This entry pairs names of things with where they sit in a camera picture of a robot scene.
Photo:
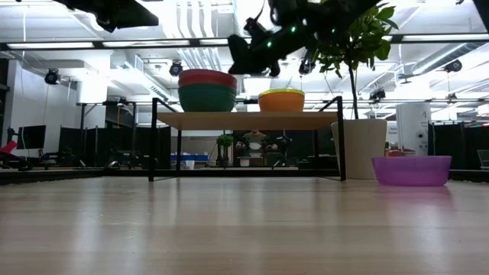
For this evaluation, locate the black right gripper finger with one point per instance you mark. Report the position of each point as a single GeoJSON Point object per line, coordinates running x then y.
{"type": "Point", "coordinates": [238, 49]}
{"type": "Point", "coordinates": [240, 68]}

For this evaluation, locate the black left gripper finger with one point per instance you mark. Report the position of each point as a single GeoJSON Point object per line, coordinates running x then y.
{"type": "Point", "coordinates": [147, 17]}
{"type": "Point", "coordinates": [145, 25]}

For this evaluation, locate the pink bowl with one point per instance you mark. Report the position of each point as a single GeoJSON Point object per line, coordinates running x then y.
{"type": "Point", "coordinates": [206, 78]}

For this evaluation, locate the yellow translucent bowl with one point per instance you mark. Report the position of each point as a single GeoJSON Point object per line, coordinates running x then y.
{"type": "Point", "coordinates": [281, 91]}

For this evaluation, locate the green bowl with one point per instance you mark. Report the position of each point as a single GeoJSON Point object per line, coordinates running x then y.
{"type": "Point", "coordinates": [206, 90]}

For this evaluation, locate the orange bowl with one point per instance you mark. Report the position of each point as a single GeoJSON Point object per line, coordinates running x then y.
{"type": "Point", "coordinates": [281, 103]}

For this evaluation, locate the teal bowl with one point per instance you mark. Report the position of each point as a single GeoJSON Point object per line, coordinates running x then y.
{"type": "Point", "coordinates": [206, 104]}

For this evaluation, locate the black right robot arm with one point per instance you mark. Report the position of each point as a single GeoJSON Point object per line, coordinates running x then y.
{"type": "Point", "coordinates": [305, 15]}

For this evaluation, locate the black ceiling spotlight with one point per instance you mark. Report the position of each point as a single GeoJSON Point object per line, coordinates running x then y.
{"type": "Point", "coordinates": [377, 94]}
{"type": "Point", "coordinates": [306, 66]}
{"type": "Point", "coordinates": [175, 68]}
{"type": "Point", "coordinates": [453, 66]}
{"type": "Point", "coordinates": [52, 76]}

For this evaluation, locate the person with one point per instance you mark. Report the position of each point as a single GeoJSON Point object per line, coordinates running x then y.
{"type": "Point", "coordinates": [255, 139]}

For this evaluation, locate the small potted plant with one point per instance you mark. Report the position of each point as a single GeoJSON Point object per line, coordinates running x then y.
{"type": "Point", "coordinates": [224, 141]}

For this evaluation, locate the small green tree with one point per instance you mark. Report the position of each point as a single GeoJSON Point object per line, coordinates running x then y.
{"type": "Point", "coordinates": [359, 42]}

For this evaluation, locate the blue bins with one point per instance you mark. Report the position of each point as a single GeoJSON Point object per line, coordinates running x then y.
{"type": "Point", "coordinates": [190, 157]}

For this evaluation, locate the white cup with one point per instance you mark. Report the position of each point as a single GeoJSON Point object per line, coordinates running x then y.
{"type": "Point", "coordinates": [190, 164]}

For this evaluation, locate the white plant pot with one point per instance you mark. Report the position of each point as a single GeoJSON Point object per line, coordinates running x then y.
{"type": "Point", "coordinates": [359, 149]}

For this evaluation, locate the black partition screen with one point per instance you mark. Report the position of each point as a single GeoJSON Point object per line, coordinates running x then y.
{"type": "Point", "coordinates": [95, 147]}
{"type": "Point", "coordinates": [458, 141]}

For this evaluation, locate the dark monitor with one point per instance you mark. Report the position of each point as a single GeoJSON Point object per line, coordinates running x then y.
{"type": "Point", "coordinates": [31, 136]}

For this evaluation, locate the white column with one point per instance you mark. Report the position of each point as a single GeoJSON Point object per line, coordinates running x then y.
{"type": "Point", "coordinates": [412, 126]}

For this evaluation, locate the red object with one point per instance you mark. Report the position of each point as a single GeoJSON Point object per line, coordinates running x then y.
{"type": "Point", "coordinates": [8, 146]}

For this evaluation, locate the purple translucent bowl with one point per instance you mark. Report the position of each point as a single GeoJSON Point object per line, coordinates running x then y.
{"type": "Point", "coordinates": [412, 172]}

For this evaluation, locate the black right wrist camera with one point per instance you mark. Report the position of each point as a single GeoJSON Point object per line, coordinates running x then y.
{"type": "Point", "coordinates": [255, 28]}

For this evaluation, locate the wooden shelf with black frame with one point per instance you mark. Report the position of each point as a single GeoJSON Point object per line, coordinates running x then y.
{"type": "Point", "coordinates": [248, 120]}

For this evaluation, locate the black overhead frame bar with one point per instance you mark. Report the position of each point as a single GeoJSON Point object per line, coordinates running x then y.
{"type": "Point", "coordinates": [393, 38]}

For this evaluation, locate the black table frame rail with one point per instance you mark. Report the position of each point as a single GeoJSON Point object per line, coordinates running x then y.
{"type": "Point", "coordinates": [76, 173]}

